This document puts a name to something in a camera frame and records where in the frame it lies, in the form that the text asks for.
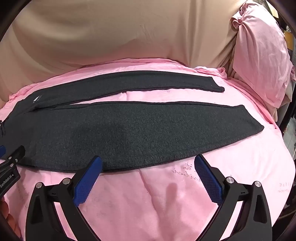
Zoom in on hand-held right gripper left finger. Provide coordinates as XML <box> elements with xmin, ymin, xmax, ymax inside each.
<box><xmin>25</xmin><ymin>156</ymin><xmax>103</xmax><ymax>241</ymax></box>

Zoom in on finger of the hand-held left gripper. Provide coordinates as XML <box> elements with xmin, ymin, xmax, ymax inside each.
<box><xmin>0</xmin><ymin>145</ymin><xmax>26</xmax><ymax>168</ymax></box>

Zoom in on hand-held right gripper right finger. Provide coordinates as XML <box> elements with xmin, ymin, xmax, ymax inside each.
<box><xmin>194</xmin><ymin>154</ymin><xmax>273</xmax><ymax>241</ymax></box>

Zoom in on dark grey pants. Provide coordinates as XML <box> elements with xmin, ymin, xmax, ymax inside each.
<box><xmin>0</xmin><ymin>71</ymin><xmax>264</xmax><ymax>173</ymax></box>

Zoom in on person's left hand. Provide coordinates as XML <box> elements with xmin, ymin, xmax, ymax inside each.
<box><xmin>0</xmin><ymin>197</ymin><xmax>23</xmax><ymax>240</ymax></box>

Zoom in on pink bed sheet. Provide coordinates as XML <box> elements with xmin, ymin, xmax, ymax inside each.
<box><xmin>0</xmin><ymin>58</ymin><xmax>290</xmax><ymax>241</ymax></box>

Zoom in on pink pillow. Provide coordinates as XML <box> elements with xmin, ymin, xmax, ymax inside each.
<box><xmin>229</xmin><ymin>3</ymin><xmax>296</xmax><ymax>109</ymax></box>

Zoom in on beige draped cloth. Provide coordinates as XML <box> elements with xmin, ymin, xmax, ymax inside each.
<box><xmin>0</xmin><ymin>0</ymin><xmax>246</xmax><ymax>107</ymax></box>

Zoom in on yellow box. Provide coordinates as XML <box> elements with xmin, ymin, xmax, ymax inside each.
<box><xmin>284</xmin><ymin>31</ymin><xmax>295</xmax><ymax>49</ymax></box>

